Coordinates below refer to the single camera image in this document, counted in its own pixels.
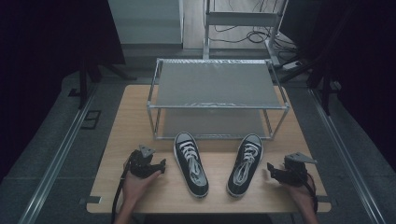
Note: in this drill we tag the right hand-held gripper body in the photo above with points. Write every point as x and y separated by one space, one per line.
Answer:
294 171

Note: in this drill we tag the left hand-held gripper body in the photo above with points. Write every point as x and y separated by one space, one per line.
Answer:
140 163

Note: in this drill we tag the black canvas sneaker white laces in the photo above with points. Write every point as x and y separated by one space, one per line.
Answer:
191 168
246 168

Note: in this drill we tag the grey metal shoe rack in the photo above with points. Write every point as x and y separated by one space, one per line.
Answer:
214 85

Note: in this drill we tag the person's left hand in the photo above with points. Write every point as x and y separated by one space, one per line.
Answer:
137 185

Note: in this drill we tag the person's right hand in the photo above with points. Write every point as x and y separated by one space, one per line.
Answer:
300 193

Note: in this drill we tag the grey tape piece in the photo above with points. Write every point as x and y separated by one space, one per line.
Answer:
90 200

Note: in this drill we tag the black floor stand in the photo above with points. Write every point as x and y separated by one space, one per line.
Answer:
84 81
325 90

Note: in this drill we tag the white power strip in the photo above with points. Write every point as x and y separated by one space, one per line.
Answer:
291 65

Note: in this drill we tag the dark curtain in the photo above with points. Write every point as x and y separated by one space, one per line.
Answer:
358 62
46 62

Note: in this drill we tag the white cabinet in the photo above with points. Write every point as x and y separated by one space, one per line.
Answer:
146 21

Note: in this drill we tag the white metal stand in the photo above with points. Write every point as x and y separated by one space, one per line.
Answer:
239 18

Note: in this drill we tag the metal floor rail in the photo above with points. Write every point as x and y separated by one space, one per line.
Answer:
59 155
345 149

